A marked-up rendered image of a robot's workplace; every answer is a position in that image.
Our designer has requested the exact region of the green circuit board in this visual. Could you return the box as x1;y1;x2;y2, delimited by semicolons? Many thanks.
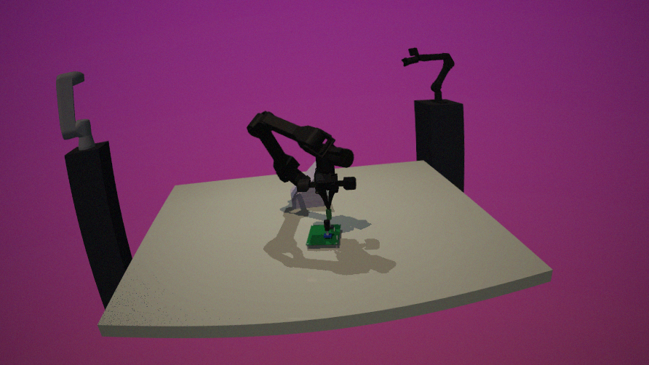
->
306;209;341;249

